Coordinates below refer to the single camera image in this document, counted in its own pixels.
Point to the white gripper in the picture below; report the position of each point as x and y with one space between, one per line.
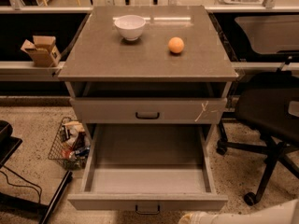
207 218

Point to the grey drawer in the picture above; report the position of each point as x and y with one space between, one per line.
148 169
137 111

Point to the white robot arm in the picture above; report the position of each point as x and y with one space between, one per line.
285 213

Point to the grey top drawer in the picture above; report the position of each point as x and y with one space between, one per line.
137 111

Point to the grey drawer cabinet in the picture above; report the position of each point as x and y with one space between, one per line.
102 64

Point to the black office chair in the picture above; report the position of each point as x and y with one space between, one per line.
265 106

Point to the orange fruit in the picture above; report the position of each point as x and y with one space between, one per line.
176 45

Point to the black stand base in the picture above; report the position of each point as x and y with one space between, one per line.
8 145

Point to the white bowl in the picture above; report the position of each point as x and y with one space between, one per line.
130 27

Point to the open cardboard box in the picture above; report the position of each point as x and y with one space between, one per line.
42 50

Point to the wire basket with items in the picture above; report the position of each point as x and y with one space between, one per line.
71 146

